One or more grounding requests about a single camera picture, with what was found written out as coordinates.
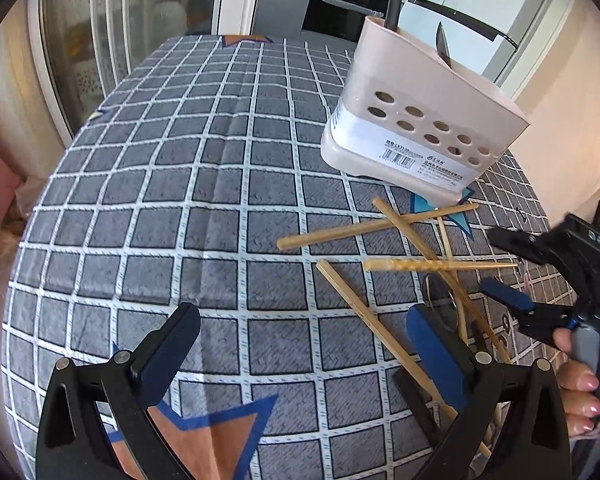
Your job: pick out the pale pink utensil holder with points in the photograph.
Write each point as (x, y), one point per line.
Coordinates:
(405, 85)

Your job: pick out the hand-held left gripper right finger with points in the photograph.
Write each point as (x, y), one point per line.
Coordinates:
(436, 351)

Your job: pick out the grey checked tablecloth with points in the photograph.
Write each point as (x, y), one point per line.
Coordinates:
(180, 210)

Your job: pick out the person's right hand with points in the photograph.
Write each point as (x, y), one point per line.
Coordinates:
(579, 382)

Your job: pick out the black built-in oven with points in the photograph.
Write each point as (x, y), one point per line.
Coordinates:
(340, 15)

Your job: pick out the bamboo chopstick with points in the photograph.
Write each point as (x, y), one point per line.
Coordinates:
(405, 235)
(360, 311)
(447, 249)
(355, 230)
(405, 264)

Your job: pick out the grey kitchen cabinet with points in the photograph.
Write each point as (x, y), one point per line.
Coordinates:
(280, 0)

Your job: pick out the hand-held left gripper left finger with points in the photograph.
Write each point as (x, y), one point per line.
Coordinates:
(156, 376)

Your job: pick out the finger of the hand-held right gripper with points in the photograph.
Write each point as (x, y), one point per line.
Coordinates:
(516, 245)
(509, 302)

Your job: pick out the glass sliding door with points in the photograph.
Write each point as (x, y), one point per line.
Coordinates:
(105, 35)

